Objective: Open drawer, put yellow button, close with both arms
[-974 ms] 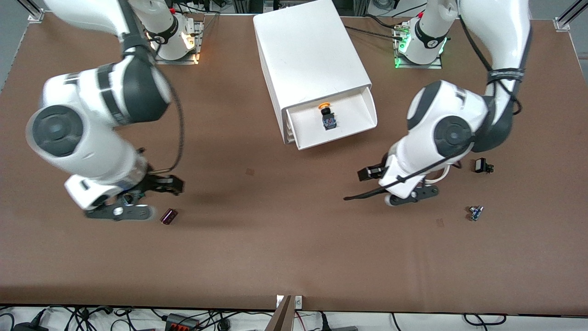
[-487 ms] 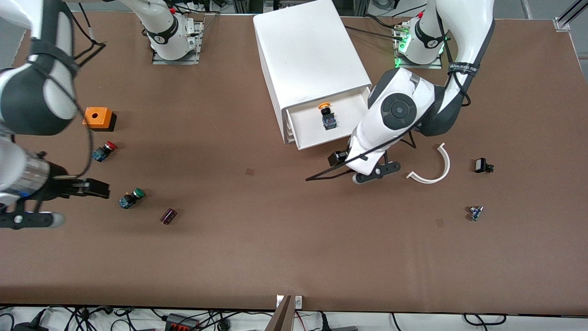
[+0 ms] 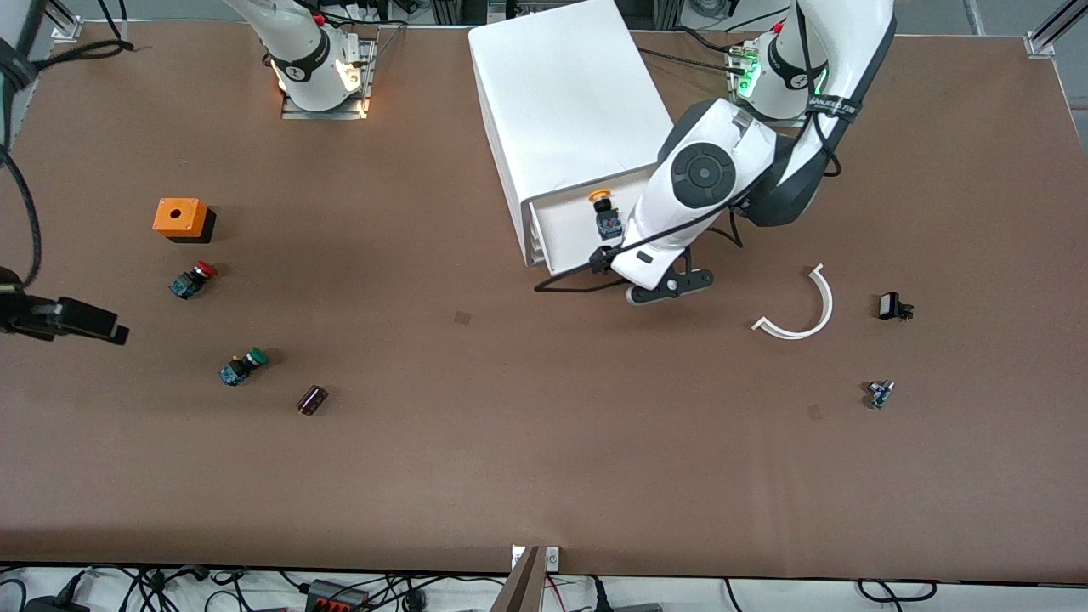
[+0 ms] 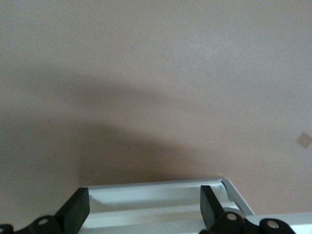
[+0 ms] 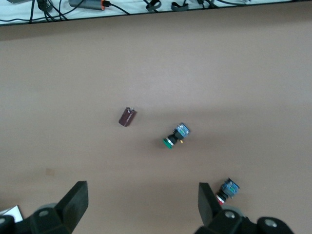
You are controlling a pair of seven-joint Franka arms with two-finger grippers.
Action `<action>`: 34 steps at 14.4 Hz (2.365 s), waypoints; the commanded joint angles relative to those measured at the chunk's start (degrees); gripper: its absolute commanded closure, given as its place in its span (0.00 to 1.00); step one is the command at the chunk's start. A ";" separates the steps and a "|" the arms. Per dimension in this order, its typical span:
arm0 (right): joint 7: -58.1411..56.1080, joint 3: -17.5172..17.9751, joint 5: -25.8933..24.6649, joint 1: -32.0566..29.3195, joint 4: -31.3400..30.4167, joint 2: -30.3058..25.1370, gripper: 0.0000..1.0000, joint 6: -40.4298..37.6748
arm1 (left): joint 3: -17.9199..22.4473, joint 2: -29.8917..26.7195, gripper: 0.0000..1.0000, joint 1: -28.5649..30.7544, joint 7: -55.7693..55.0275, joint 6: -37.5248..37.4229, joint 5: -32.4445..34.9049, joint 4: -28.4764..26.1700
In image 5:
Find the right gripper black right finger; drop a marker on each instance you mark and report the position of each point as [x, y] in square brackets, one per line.
[212, 219]

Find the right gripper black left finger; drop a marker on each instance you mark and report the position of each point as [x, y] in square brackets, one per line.
[70, 209]

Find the maroon cylindrical capacitor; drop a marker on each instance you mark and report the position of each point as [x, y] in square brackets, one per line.
[127, 117]

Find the power adapter with orange stripe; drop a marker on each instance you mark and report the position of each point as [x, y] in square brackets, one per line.
[85, 3]

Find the red push button switch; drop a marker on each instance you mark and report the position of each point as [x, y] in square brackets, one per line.
[229, 190]

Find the green push button switch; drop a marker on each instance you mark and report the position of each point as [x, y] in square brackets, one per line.
[178, 135]

